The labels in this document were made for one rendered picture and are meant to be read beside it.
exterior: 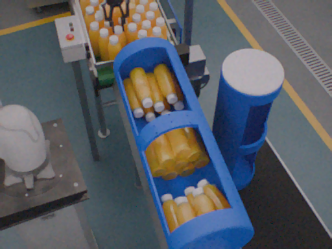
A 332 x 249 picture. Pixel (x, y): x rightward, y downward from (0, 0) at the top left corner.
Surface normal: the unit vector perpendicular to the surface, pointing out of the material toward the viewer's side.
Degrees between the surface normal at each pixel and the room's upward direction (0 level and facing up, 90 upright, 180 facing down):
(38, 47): 0
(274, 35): 0
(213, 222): 3
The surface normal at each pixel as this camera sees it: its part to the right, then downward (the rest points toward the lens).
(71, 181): 0.05, -0.65
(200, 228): -0.30, -0.48
